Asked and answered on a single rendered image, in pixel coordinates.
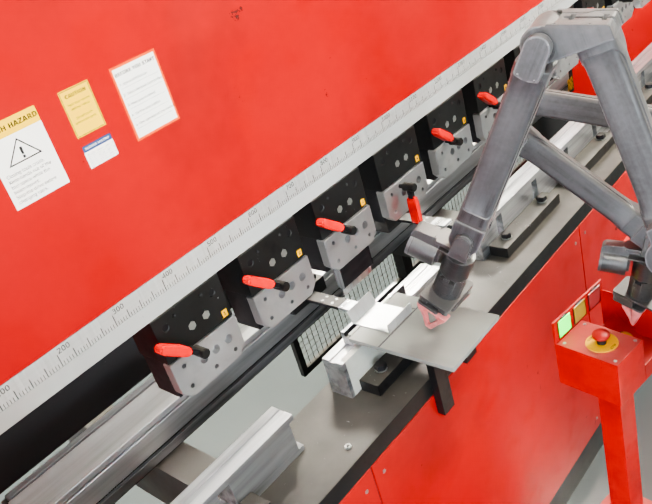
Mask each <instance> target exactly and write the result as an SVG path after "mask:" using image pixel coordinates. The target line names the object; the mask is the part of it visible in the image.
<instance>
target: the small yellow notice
mask: <svg viewBox="0 0 652 504"><path fill-rule="evenodd" d="M57 94H58V97H59V99H60V101H61V103H62V105H63V108H64V110H65V112H66V114H67V116H68V119H69V121H70V123H71V125H72V127H73V130H74V132H75V134H76V136H77V138H78V139H79V138H81V137H83V136H85V135H87V134H89V133H90V132H92V131H94V130H96V129H98V128H100V127H102V126H104V125H106V122H105V120H104V118H103V115H102V113H101V111H100V108H99V106H98V104H97V102H96V99H95V97H94V95H93V92H92V90H91V88H90V85H89V83H88V81H87V79H86V80H84V81H82V82H80V83H78V84H76V85H74V86H72V87H69V88H67V89H65V90H63V91H61V92H59V93H57Z"/></svg>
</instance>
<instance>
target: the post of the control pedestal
mask: <svg viewBox="0 0 652 504"><path fill-rule="evenodd" d="M598 399H599V407H600V416H601V424H602V433H603V441H604V449H605V458H606V466H607V475H608V483H609V492H610V500H611V504H643V496H642V484H641V473H640V462H639V451H638V439H637V428H636V417H635V405H634V394H633V395H632V396H631V397H630V398H629V399H628V400H627V401H626V403H625V404H624V405H623V406H622V407H620V406H618V405H615V404H613V403H610V402H608V401H605V400H603V399H601V398H598Z"/></svg>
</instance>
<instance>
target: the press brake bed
mask: <svg viewBox="0 0 652 504"><path fill-rule="evenodd" d="M612 187H613V188H615V189H616V190H617V191H619V192H620V193H621V194H623V195H624V196H626V197H627V198H629V199H630V200H632V201H634V202H636V203H638V201H637V198H636V195H635V192H634V190H633V187H632V185H631V182H630V180H629V177H628V174H627V172H626V170H625V172H624V173H623V174H622V175H621V176H620V177H619V179H618V180H617V181H616V182H615V183H614V184H613V186H612ZM626 236H627V235H625V234H624V233H623V232H621V231H620V230H619V229H618V228H617V227H616V226H615V225H614V224H613V223H612V222H611V221H609V220H608V219H607V218H605V217H604V216H603V215H601V214H600V213H599V212H597V211H596V210H595V209H592V210H591V211H590V212H589V213H588V215H587V216H586V217H585V218H584V219H583V220H582V222H581V223H580V224H579V225H578V226H577V227H576V229H575V230H574V231H573V232H572V233H571V234H570V236H569V237H568V238H567V239H566V240H565V241H564V243H563V244H562V245H561V246H560V247H559V248H558V249H557V251H556V252H555V253H554V254H553V255H552V256H551V258H550V259H549V260H548V261H547V262H546V263H545V265H544V266H543V267H542V268H541V269H540V270H539V272H538V273H537V274H536V275H535V276H534V277H533V279H532V280H531V281H530V282H529V283H528V284H527V285H526V287H525V288H524V289H523V290H522V291H521V292H520V294H519V295H518V296H517V297H516V298H515V299H514V301H513V302H512V303H511V304H510V305H509V306H508V308H507V309H506V310H505V311H504V312H503V313H502V315H501V316H500V319H499V320H498V321H497V323H496V324H495V325H494V326H493V327H492V328H491V330H490V331H489V332H488V333H487V334H486V335H485V337H484V338H483V339H482V340H481V341H480V342H479V344H478V345H477V346H476V350H477V353H476V354H475V355H474V356H473V357H472V359H471V360H470V361H469V362H468V363H467V364H466V363H463V362H462V363H461V365H460V366H459V367H458V368H457V369H456V370H455V372H452V373H451V374H450V375H449V376H448V378H449V382H450V386H451V391H452V395H453V399H454V403H455V405H454V406H453V407H452V408H451V410H450V411H449V412H448V413H447V414H446V415H442V414H439V413H438V410H437V406H436V402H435V398H434V394H433V395H432V396H431V397H430V398H429V399H428V400H427V402H426V403H425V404H424V405H423V406H422V407H421V409H420V410H419V411H418V412H417V413H416V414H415V416H414V417H413V418H412V419H411V420H410V421H409V423H408V424H407V425H406V426H405V427H404V428H403V430H402V431H401V432H400V433H399V434H398V435H397V436H396V438H395V439H394V440H393V441H392V442H391V443H390V445H389V446H388V447H387V448H386V449H385V450H384V452H383V453H382V454H381V455H380V456H379V457H378V459H377V460H376V461H375V462H374V463H373V464H372V466H371V467H370V468H369V469H368V470H367V471H366V473H365V474H364V475H363V476H362V477H361V478H360V479H359V481H358V482H357V483H356V484H355V485H354V486H353V488H352V489H351V490H350V491H349V492H348V493H347V495H346V496H345V497H344V498H343V499H342V500H341V502H340V503H339V504H567V502H568V501H569V499H570V497H571V496H572V494H573V492H574V491H575V489H576V488H577V486H578V484H579V483H580V481H581V479H582V478H583V476H584V475H585V473H586V471H587V470H588V468H589V466H590V465H591V463H592V461H593V460H594V458H595V457H596V455H597V453H598V452H599V450H600V448H601V447H602V445H603V444H604V441H603V433H602V424H601V416H600V407H599V399H598V397H596V396H593V395H591V394H588V393H586V392H583V391H581V390H578V389H576V388H573V387H571V386H568V385H566V384H563V383H561V382H560V377H559V370H558V363H557V356H556V350H555V343H554V337H553V330H552V322H553V321H554V320H555V319H556V318H557V317H558V316H560V315H561V314H562V313H563V312H564V311H565V310H566V309H567V308H568V307H569V306H570V305H572V304H573V303H574V302H575V301H576V300H577V299H578V298H579V297H580V296H581V295H582V294H584V293H585V292H586V291H587V290H588V289H589V288H590V287H591V286H592V285H593V284H594V283H596V282H597V281H598V280H599V279H601V280H602V289H603V290H606V291H610V292H613V289H614V288H615V287H616V286H617V285H618V284H619V283H620V282H621V281H622V280H623V279H624V278H625V277H626V276H630V275H631V270H632V265H633V261H631V262H630V267H629V271H628V272H627V271H626V272H625V275H620V274H614V273H608V272H602V271H597V270H598V269H597V268H598V264H599V262H598V261H599V259H600V253H601V252H600V251H601V248H602V243H603V241H604V240H607V239H608V240H620V241H623V240H624V239H625V238H626Z"/></svg>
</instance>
